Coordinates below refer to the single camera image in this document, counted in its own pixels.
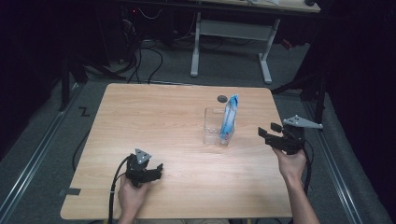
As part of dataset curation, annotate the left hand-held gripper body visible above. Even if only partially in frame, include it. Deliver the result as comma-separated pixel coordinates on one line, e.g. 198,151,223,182
125,148,153,189

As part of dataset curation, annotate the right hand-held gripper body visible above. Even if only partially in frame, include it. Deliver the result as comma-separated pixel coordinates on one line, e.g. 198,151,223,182
276,115,324,156

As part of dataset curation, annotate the blue white toothpaste tube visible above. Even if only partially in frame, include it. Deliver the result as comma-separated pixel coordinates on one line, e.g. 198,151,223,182
219,93,240,145

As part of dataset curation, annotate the clear plastic box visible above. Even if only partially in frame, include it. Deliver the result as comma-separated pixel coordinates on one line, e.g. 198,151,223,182
203,106,236,147

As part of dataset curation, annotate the person's right hand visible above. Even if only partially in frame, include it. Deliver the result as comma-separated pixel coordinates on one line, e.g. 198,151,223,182
272,147,308,187

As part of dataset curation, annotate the person's left hand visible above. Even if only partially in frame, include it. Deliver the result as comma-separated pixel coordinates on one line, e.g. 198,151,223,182
117,175,152,217

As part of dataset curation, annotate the black metal stand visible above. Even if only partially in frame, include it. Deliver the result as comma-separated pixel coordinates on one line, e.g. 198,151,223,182
58,55,127,113
270,69,329,125

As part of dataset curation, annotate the grey tape piece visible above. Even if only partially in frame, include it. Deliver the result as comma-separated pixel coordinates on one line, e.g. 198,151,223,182
59,187,82,197

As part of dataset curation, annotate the white-legged wooden desk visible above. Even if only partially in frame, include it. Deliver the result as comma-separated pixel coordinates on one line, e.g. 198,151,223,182
190,0,321,85

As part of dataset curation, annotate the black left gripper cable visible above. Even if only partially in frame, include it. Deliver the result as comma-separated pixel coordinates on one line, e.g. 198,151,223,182
107,155,131,224

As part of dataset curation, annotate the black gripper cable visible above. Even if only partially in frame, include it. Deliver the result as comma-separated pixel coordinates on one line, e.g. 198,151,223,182
301,139,315,196
107,155,131,224

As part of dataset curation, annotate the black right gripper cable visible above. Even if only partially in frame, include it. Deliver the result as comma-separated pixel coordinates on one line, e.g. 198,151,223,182
301,139,315,196

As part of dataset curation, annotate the metal floor rail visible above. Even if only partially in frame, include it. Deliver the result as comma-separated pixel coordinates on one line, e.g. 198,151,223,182
0,83,82,218
303,100,364,224

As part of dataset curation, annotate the thin black cable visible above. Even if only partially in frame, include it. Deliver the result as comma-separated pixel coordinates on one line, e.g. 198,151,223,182
71,130,92,173

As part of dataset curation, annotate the black floor cable loop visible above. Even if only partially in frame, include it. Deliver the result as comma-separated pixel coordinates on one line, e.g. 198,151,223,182
141,47,164,85

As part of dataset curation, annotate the bundle of black cables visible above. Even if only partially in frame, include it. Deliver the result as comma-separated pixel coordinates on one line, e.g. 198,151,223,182
120,18,145,84

